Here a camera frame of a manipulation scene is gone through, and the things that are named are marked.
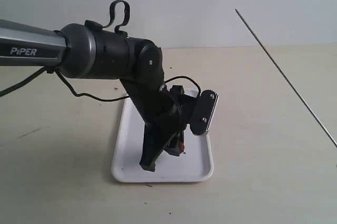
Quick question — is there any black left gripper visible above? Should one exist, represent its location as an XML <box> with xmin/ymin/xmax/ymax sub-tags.
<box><xmin>120</xmin><ymin>76</ymin><xmax>200</xmax><ymax>172</ymax></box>

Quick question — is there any red date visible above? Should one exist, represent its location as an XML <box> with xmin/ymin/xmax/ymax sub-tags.
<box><xmin>178</xmin><ymin>141</ymin><xmax>185</xmax><ymax>153</ymax></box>

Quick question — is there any thin metal skewer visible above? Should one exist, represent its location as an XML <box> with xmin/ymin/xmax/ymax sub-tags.
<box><xmin>234</xmin><ymin>8</ymin><xmax>336</xmax><ymax>148</ymax></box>

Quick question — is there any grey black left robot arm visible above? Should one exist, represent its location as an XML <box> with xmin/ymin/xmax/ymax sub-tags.
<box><xmin>1</xmin><ymin>20</ymin><xmax>194</xmax><ymax>171</ymax></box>

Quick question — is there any white rectangular plastic tray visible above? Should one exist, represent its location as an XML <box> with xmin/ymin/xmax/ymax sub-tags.
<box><xmin>111</xmin><ymin>89</ymin><xmax>214</xmax><ymax>183</ymax></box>

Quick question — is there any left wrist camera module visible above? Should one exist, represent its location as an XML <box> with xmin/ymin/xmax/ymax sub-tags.
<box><xmin>189</xmin><ymin>90</ymin><xmax>219</xmax><ymax>135</ymax></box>

